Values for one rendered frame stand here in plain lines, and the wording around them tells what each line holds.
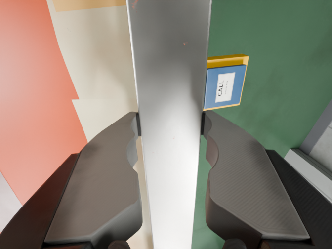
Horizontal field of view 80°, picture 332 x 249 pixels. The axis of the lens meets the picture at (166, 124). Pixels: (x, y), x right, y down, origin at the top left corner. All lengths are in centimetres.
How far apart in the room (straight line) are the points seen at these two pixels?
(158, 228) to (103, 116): 11
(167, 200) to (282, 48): 184
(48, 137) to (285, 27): 184
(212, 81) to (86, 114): 36
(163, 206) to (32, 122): 12
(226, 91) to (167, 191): 38
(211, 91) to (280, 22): 143
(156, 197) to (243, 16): 157
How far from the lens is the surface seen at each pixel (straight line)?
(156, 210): 18
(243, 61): 53
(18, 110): 19
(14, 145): 22
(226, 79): 50
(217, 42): 159
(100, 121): 17
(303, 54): 212
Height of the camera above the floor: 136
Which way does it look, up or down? 55 degrees down
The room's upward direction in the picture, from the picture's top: 152 degrees clockwise
